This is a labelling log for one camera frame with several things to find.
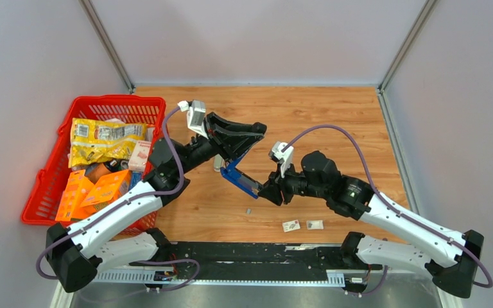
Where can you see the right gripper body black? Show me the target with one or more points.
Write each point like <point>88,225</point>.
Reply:
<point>292,183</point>

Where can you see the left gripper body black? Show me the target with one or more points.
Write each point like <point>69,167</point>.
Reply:
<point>223,145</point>

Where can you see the blue black stapler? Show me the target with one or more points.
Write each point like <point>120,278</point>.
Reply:
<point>231,173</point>

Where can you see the grey white stapler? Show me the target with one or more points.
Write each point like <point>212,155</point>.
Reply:
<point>218,163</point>

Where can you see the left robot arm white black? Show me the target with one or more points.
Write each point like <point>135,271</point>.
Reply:
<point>79,252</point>

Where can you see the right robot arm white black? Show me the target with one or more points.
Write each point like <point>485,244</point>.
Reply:
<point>449,257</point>

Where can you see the staple box with red mark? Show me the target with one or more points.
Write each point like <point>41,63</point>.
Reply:
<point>289,226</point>

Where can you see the small grey staple box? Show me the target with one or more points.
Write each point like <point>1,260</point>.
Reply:
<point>315,225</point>

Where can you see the pink white small box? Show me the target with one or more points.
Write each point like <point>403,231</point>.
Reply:
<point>139,157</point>

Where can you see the yellow snack bag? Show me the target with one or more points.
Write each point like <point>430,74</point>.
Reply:
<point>95,141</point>

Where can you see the orange box right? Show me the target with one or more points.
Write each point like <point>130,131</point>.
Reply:
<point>108,189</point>

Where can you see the orange box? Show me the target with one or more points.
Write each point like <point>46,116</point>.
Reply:
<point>77,188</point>
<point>108,189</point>

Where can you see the orange box left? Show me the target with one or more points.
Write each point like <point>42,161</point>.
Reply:
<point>77,188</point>

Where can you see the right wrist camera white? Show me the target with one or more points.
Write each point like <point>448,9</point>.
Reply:
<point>282,154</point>

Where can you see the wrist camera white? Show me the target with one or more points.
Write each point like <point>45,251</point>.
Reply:
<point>195,112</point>
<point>282,154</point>

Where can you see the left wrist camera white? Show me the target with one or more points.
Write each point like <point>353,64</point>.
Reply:
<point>195,112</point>

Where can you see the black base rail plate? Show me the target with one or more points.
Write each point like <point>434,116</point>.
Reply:
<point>261,261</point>

